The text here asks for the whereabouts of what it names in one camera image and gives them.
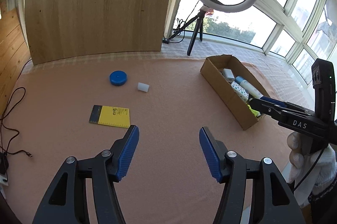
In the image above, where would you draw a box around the patterned tissue pack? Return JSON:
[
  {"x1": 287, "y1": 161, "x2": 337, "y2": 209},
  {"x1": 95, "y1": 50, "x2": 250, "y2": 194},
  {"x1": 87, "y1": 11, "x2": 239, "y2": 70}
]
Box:
[{"x1": 231, "y1": 81, "x2": 250, "y2": 103}]

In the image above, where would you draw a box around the white charger block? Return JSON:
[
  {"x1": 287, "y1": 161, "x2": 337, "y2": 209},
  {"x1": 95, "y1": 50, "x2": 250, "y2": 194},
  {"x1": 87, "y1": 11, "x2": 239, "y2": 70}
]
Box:
[{"x1": 222, "y1": 68, "x2": 235, "y2": 81}]

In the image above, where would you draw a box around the white sunscreen tube blue cap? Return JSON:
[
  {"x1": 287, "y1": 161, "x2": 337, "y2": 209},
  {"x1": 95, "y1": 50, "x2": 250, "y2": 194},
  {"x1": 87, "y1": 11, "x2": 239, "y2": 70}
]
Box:
[{"x1": 235, "y1": 76, "x2": 264, "y2": 99}]

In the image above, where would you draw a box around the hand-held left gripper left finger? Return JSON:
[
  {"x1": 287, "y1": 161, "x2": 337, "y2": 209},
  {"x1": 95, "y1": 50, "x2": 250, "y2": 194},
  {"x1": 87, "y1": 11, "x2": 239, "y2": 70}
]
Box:
[{"x1": 32, "y1": 124, "x2": 140, "y2": 224}]

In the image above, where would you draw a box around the cardboard box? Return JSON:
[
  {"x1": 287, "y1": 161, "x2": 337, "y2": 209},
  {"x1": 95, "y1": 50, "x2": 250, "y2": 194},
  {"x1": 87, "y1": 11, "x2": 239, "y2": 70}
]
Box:
[{"x1": 200, "y1": 55, "x2": 272, "y2": 131}]

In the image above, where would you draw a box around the blue round lid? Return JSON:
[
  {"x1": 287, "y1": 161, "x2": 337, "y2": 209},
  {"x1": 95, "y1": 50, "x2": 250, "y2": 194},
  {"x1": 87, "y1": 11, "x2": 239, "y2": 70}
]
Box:
[{"x1": 109, "y1": 70, "x2": 128, "y2": 86}]

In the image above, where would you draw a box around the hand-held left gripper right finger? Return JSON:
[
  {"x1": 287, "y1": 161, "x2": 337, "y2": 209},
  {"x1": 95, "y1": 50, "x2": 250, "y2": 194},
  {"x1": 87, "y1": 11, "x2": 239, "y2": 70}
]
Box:
[{"x1": 199, "y1": 126, "x2": 306, "y2": 224}]

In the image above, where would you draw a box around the yellow plastic shuttlecock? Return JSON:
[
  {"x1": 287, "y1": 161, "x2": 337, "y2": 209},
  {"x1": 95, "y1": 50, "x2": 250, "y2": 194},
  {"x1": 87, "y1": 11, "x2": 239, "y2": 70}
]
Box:
[{"x1": 246, "y1": 104, "x2": 261, "y2": 117}]

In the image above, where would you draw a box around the person's right hand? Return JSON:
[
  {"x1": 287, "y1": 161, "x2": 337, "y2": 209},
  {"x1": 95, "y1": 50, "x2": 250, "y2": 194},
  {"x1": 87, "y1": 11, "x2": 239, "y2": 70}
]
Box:
[{"x1": 286, "y1": 132, "x2": 337, "y2": 186}]

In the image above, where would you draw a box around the large wooden board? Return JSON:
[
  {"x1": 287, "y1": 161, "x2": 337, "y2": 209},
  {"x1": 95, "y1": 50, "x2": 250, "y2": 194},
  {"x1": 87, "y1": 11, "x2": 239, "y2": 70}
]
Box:
[{"x1": 24, "y1": 0, "x2": 180, "y2": 66}]

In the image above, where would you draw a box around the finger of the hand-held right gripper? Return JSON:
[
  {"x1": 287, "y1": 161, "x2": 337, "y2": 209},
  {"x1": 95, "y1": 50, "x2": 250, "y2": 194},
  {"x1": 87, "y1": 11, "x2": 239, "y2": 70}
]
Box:
[
  {"x1": 249, "y1": 98, "x2": 288, "y2": 122},
  {"x1": 259, "y1": 96, "x2": 314, "y2": 112}
]

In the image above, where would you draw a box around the black power adapter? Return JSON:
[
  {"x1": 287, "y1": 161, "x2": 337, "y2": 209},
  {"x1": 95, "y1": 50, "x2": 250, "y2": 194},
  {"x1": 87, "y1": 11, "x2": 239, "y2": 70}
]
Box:
[{"x1": 0, "y1": 155, "x2": 9, "y2": 174}]

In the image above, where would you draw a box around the black tripod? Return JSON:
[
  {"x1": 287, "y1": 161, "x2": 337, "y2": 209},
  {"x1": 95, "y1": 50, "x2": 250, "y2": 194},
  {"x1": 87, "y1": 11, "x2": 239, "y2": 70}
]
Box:
[{"x1": 168, "y1": 9, "x2": 211, "y2": 56}]

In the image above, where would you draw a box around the black coiled cable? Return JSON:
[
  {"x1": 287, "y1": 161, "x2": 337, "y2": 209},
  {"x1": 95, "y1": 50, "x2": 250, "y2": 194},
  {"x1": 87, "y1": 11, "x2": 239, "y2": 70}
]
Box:
[{"x1": 172, "y1": 0, "x2": 201, "y2": 44}]

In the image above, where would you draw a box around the pine plank panel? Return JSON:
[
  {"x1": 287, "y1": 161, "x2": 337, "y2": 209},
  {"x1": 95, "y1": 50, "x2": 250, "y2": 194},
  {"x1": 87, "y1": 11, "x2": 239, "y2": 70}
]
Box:
[{"x1": 0, "y1": 8, "x2": 31, "y2": 108}]

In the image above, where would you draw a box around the brown charging cable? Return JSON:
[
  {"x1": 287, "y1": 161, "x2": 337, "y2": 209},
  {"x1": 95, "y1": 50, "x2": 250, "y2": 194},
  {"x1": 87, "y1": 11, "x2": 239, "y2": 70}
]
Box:
[{"x1": 0, "y1": 87, "x2": 33, "y2": 158}]

